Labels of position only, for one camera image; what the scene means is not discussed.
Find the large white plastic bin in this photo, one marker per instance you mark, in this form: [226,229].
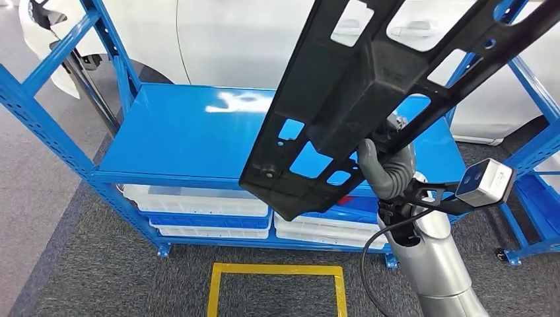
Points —
[549,173]

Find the white car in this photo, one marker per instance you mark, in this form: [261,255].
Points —
[227,43]

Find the black plastic panel part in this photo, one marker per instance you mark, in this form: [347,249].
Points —
[332,87]

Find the pale wrist camera with bracket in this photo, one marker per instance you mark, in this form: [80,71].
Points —
[485,183]

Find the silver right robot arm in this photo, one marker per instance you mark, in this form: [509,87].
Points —
[437,262]

